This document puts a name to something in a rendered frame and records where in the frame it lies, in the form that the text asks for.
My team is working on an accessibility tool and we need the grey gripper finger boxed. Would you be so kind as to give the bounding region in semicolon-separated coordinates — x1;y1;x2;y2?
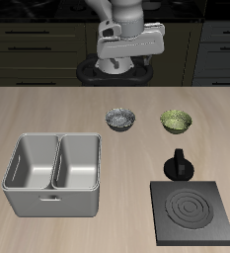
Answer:
109;58;119;71
142;54;153;65

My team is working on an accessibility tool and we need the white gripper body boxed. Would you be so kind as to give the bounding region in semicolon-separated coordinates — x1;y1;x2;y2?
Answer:
96;22;166;61

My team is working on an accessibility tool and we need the round black stove knob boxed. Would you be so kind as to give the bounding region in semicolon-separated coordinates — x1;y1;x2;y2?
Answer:
163;147;195;182

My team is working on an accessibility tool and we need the dark grey stove plate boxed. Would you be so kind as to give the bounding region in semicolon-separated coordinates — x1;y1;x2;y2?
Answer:
149;180;230;247

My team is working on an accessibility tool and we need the grey speckled bowl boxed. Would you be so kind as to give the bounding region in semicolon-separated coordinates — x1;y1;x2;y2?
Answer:
105;108;136;132

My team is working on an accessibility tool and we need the green bowl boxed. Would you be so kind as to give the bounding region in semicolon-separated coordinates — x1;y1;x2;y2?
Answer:
159;109;193;135

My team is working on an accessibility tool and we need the grey kitchen cupboard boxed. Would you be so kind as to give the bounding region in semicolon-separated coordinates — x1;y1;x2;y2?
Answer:
192;20;230;88

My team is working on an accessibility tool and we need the dark kitchen cupboard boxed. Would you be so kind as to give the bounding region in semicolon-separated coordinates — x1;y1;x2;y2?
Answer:
0;20;203;88

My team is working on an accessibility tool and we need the black kitchen countertop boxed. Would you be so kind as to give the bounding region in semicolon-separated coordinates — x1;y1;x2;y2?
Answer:
0;0;230;24

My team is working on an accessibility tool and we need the white two-bin basket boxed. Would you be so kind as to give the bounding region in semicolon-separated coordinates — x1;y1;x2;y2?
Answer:
1;132;103;218

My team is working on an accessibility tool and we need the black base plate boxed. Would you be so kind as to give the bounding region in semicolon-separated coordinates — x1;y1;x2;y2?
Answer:
75;53;154;84

